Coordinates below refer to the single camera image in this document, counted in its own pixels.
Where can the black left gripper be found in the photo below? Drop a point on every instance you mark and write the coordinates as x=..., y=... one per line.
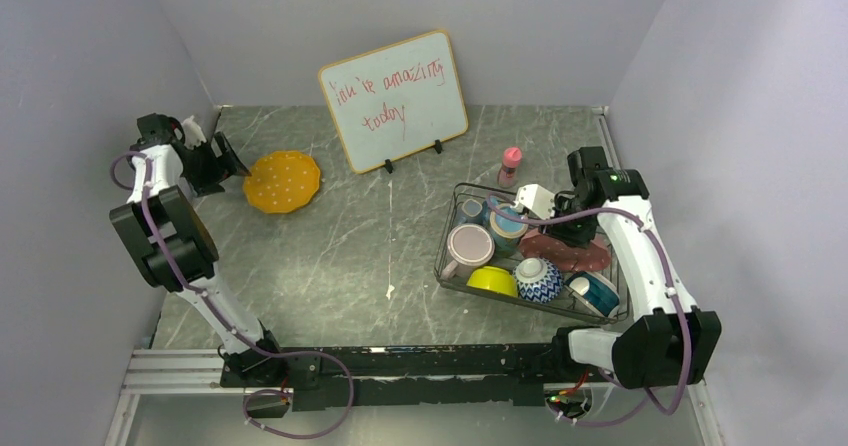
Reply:
x=227, y=165

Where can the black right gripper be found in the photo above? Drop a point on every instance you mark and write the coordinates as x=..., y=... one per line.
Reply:
x=581, y=239

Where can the pink polka-dot plate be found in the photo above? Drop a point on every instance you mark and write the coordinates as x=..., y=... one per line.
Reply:
x=567, y=259

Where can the yellow polka-dot plate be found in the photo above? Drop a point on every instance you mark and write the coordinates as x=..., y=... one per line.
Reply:
x=282, y=182

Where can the blue butterfly mug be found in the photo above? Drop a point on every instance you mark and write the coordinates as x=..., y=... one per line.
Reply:
x=499, y=222

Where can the yellow-green bowl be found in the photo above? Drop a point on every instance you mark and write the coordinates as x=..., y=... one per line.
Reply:
x=493, y=279

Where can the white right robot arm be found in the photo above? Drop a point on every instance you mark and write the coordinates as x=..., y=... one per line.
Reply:
x=671, y=339

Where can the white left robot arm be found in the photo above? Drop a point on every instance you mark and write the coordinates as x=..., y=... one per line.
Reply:
x=172, y=162

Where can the blue zigzag pattern bowl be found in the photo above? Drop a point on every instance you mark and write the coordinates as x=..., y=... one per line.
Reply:
x=538, y=280

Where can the teal white-dot bowl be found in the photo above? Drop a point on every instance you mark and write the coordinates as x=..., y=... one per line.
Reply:
x=595, y=291

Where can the pink-lid spice bottle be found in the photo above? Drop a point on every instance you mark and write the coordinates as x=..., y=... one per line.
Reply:
x=510, y=161

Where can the small grey-blue cup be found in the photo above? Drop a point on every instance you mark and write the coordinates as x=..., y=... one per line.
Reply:
x=471, y=211

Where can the lilac mug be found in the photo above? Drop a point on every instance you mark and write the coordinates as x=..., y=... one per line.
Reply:
x=469, y=247

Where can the yellow-framed whiteboard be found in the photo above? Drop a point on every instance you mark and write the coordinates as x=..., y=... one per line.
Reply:
x=395, y=101

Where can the black base bar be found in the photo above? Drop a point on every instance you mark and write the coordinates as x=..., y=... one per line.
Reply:
x=316, y=379

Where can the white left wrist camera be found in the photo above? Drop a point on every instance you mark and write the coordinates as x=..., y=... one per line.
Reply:
x=193, y=135

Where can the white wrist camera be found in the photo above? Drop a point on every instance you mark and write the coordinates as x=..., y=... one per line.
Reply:
x=535, y=199
x=193, y=135

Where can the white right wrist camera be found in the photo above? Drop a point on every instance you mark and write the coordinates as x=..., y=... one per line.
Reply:
x=535, y=199

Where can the black wire dish rack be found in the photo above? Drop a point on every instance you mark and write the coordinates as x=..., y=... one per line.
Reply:
x=565, y=305

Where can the aluminium rail at wall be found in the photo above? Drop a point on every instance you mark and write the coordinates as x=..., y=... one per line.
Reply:
x=600, y=117

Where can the aluminium front frame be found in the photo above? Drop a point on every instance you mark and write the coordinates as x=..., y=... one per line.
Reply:
x=198, y=372

